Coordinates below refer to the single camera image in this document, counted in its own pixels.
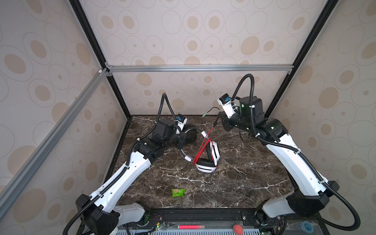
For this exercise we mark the green snack packet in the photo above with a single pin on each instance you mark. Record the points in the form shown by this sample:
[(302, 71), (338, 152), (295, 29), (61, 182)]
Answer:
[(178, 192)]

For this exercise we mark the back aluminium rail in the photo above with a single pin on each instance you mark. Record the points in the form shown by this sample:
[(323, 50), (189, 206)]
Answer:
[(200, 68)]

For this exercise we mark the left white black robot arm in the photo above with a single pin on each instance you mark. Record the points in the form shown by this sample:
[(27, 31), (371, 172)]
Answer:
[(98, 211)]

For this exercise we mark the red round object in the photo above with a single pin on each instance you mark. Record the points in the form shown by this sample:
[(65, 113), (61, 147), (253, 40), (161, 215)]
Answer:
[(238, 229)]

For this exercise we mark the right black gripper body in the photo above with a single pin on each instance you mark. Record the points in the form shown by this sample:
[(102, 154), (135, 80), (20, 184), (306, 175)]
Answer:
[(236, 121)]

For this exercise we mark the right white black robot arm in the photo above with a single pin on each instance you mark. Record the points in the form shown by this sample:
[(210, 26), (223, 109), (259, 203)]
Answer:
[(312, 191)]

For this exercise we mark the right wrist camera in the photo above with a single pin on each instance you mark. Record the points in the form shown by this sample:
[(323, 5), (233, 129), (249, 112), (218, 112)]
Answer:
[(226, 104)]

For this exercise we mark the left aluminium rail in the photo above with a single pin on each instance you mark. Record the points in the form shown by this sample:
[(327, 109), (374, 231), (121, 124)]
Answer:
[(31, 166)]

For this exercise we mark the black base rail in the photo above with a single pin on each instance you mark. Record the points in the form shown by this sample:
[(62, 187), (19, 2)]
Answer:
[(216, 222)]

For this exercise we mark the black blue headphones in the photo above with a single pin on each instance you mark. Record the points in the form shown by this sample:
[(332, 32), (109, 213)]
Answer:
[(190, 132)]

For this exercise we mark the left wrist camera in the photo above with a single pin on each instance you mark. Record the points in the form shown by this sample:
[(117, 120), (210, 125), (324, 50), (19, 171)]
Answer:
[(181, 121)]

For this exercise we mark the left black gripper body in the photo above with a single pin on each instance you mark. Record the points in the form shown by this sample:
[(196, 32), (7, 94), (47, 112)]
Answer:
[(174, 139)]

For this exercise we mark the blue tape roll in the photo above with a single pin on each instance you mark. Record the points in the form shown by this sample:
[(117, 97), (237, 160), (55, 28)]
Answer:
[(307, 227)]

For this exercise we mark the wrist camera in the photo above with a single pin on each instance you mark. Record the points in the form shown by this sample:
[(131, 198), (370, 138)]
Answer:
[(181, 121), (226, 104)]

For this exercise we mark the aluminium rail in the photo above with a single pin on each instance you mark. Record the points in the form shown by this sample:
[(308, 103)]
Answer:
[(31, 166), (200, 68)]

